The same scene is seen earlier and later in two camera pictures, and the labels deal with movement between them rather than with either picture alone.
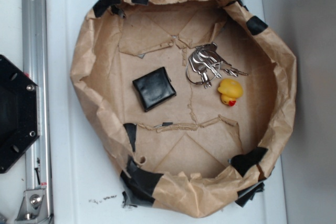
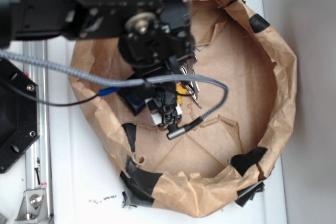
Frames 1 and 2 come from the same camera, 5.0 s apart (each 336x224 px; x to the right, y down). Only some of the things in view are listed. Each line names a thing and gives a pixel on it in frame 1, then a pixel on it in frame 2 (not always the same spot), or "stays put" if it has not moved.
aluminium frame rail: (34, 27) stays put
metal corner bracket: (33, 206) stays put
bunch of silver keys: (206, 64) -> (188, 70)
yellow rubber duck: (230, 89) -> (180, 89)
